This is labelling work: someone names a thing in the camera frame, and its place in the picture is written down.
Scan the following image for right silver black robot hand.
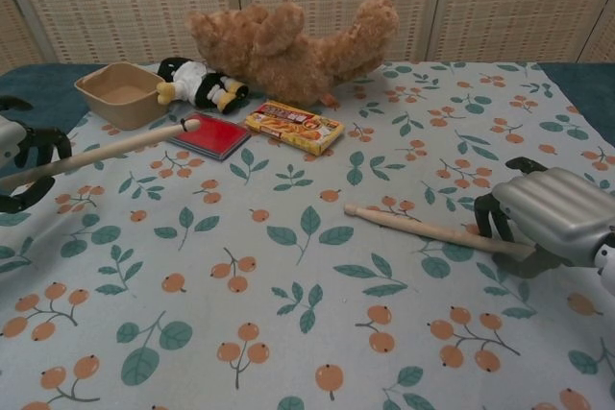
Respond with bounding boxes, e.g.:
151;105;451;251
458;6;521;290
473;156;615;281

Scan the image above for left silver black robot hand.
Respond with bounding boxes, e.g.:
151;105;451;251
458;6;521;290
0;95;74;215

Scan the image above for wooden stick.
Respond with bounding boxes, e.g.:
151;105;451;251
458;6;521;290
343;203;535;256
0;117;202;193

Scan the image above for brown paper food box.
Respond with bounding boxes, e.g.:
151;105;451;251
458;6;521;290
73;61;167;133

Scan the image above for black white penguin plush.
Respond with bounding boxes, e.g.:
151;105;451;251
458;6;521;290
156;57;251;113

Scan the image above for red ink pad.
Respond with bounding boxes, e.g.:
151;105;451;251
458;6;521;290
166;111;254;161

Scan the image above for floral leaf berry tablecloth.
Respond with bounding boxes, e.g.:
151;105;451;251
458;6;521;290
0;60;615;410

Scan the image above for yellow curry snack box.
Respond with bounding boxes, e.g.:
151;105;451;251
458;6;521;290
243;100;347;157

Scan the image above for brown teddy bear plush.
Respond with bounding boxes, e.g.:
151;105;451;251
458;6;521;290
185;0;402;109

